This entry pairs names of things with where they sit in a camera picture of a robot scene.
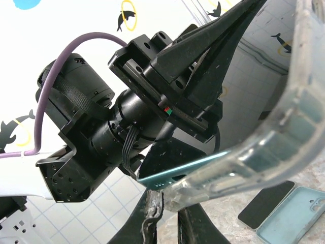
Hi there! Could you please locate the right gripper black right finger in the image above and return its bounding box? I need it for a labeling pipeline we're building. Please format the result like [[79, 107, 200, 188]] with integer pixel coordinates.
[[177, 204, 229, 244]]

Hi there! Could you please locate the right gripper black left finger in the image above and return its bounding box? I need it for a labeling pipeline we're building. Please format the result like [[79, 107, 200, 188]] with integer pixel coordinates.
[[109, 190, 166, 244]]

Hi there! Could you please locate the black phone white edge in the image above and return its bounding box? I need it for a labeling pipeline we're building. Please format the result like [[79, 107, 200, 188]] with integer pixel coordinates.
[[238, 180, 296, 230]]

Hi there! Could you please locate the light blue phone case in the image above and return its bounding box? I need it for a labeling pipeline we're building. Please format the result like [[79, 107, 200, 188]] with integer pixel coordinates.
[[255, 186, 325, 244]]

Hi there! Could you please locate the clear phone case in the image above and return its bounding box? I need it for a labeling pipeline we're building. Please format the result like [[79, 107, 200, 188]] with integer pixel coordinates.
[[164, 0, 325, 213]]

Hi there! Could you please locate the blue circle fish sticker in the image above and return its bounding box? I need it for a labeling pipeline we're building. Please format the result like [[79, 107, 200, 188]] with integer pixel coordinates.
[[12, 0, 42, 10]]

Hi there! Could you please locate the black wire bundle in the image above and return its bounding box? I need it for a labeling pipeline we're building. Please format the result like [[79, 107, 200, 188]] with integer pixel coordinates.
[[121, 126, 143, 180]]

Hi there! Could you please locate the dolphin yellow ring sticker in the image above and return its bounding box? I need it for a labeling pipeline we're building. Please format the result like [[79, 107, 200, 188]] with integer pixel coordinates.
[[0, 108, 37, 154], [205, 0, 231, 19], [116, 0, 138, 33]]

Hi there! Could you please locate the purple cable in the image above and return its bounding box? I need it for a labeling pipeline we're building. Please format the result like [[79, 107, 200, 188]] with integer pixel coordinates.
[[0, 32, 129, 160]]

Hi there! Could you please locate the white perforated bracket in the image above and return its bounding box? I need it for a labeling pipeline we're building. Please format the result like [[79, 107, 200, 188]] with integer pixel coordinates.
[[0, 210, 39, 244]]

